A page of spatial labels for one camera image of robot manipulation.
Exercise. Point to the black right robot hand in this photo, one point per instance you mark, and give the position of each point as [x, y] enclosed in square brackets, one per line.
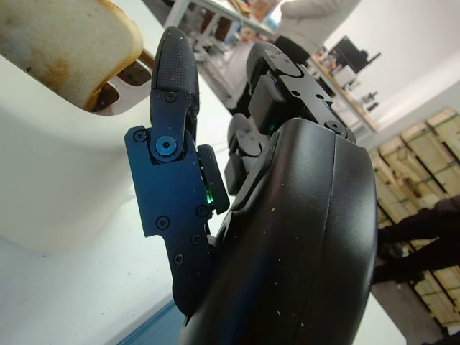
[287, 215]

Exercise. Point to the toast slice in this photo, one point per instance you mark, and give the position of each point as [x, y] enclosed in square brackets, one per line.
[64, 43]

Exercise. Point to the person in dark trousers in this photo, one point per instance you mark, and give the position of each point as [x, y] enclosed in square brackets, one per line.
[424, 233]

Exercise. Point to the person in black trousers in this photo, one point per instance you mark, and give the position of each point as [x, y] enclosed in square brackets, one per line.
[316, 18]

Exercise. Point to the cream two-slot toaster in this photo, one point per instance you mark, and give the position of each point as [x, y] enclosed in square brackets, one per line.
[54, 172]

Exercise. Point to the long workbench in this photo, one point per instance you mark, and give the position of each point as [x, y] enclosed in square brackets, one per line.
[354, 104]

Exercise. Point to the wooden crate stack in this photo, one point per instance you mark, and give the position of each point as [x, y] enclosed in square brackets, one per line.
[424, 158]

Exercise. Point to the black monitor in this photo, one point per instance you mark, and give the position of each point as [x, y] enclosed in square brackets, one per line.
[348, 50]

